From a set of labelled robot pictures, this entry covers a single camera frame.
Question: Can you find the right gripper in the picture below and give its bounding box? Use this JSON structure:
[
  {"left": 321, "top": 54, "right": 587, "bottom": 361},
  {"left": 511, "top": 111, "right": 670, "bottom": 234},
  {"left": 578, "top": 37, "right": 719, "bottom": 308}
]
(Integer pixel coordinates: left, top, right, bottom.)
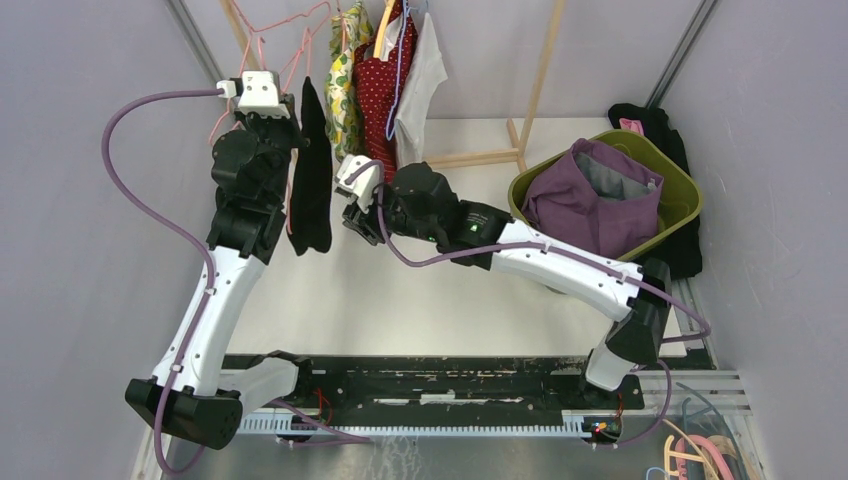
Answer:
[{"left": 342, "top": 181, "right": 439, "bottom": 248}]

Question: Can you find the black skirt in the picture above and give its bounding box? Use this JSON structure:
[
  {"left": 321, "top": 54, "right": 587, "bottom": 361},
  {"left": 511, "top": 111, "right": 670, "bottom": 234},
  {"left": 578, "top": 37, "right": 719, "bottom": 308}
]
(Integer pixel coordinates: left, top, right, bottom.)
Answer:
[{"left": 288, "top": 77, "right": 333, "bottom": 256}]

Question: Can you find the lemon print skirt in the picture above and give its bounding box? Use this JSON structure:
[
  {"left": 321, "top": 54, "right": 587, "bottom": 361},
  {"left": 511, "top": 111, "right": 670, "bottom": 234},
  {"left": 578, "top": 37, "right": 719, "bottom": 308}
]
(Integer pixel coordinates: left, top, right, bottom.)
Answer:
[{"left": 324, "top": 1, "right": 374, "bottom": 163}]

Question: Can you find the purple pleated skirt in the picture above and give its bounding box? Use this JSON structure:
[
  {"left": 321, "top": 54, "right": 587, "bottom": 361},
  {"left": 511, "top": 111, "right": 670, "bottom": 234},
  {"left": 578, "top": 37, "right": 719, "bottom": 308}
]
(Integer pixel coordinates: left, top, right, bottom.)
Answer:
[{"left": 520, "top": 138, "right": 664, "bottom": 258}]

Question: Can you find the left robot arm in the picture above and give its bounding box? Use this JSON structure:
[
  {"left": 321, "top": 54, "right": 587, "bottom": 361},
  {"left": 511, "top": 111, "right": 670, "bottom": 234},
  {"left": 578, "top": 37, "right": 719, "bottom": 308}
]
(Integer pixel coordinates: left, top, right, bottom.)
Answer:
[{"left": 125, "top": 97, "right": 315, "bottom": 450}]

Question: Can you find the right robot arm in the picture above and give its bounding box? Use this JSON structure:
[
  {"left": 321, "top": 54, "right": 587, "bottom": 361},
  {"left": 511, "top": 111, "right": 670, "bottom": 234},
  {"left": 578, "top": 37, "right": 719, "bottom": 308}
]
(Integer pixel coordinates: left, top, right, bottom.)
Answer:
[{"left": 335, "top": 156, "right": 671, "bottom": 408}]

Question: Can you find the red polka dot skirt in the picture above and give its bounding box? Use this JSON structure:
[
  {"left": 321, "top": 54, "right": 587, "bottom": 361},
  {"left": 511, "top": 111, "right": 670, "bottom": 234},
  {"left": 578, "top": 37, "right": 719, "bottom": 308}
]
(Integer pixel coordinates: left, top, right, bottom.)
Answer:
[{"left": 353, "top": 1, "right": 418, "bottom": 182}]

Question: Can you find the white garment on rack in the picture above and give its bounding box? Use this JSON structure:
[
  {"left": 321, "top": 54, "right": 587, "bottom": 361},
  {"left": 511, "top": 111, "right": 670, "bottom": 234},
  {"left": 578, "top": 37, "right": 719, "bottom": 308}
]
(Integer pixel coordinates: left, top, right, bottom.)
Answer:
[{"left": 395, "top": 13, "right": 448, "bottom": 168}]

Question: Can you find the wooden clothes rack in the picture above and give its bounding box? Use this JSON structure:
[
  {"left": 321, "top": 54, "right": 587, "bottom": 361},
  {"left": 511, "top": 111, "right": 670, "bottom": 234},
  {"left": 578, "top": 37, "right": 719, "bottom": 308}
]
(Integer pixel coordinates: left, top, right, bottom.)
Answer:
[{"left": 220, "top": 0, "right": 570, "bottom": 175}]

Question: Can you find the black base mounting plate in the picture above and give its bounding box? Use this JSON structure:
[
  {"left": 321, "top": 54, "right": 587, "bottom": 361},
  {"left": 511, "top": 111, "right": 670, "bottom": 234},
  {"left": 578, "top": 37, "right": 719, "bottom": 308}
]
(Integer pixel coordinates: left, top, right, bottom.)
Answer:
[{"left": 221, "top": 354, "right": 646, "bottom": 429}]

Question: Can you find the black garment behind basket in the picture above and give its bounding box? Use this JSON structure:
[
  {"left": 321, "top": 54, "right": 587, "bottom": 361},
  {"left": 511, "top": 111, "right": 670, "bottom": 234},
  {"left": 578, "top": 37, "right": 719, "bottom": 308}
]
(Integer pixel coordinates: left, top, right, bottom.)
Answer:
[{"left": 607, "top": 102, "right": 704, "bottom": 281}]

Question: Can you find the pile of spare hangers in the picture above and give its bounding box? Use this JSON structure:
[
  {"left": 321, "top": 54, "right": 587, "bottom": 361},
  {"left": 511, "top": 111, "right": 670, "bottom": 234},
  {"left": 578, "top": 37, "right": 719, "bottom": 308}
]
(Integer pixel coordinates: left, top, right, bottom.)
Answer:
[{"left": 645, "top": 387, "right": 765, "bottom": 479}]

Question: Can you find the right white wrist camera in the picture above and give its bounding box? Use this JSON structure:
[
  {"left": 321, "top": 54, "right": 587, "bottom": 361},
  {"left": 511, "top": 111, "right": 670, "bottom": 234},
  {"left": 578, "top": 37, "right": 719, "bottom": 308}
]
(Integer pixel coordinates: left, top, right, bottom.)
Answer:
[{"left": 334, "top": 155, "right": 384, "bottom": 213}]

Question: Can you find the blue wire hanger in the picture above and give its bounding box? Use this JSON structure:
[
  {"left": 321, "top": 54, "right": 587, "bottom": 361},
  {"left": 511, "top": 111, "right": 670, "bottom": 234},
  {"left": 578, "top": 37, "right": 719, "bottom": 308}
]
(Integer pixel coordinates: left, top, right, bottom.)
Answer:
[{"left": 385, "top": 0, "right": 429, "bottom": 141}]

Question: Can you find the left aluminium frame post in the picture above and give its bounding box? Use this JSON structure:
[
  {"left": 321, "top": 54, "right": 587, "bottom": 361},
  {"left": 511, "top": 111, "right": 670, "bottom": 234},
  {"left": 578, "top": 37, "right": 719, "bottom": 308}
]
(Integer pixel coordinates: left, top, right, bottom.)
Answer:
[{"left": 164, "top": 0, "right": 224, "bottom": 84}]

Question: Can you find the aluminium frame post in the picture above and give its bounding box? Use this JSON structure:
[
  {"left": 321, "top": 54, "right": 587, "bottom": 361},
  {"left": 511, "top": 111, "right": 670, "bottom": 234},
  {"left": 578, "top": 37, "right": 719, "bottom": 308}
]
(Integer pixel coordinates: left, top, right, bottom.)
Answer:
[
  {"left": 645, "top": 0, "right": 720, "bottom": 108},
  {"left": 164, "top": 0, "right": 224, "bottom": 84}
]

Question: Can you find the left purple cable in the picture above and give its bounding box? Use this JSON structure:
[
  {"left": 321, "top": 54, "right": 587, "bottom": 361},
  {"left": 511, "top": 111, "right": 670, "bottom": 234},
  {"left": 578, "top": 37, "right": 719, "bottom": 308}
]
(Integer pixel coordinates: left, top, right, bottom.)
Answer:
[{"left": 100, "top": 87, "right": 372, "bottom": 477}]

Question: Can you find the white slotted cable duct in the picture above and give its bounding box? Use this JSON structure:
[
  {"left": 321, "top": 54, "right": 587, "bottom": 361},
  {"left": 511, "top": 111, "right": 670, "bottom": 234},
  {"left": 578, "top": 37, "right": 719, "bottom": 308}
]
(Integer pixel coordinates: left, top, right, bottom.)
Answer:
[{"left": 237, "top": 410, "right": 591, "bottom": 439}]

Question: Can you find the right aluminium frame post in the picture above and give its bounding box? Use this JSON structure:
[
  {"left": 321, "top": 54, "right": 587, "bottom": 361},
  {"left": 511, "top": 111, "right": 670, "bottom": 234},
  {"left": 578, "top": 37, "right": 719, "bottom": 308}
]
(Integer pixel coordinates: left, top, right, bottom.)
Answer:
[{"left": 645, "top": 0, "right": 720, "bottom": 108}]

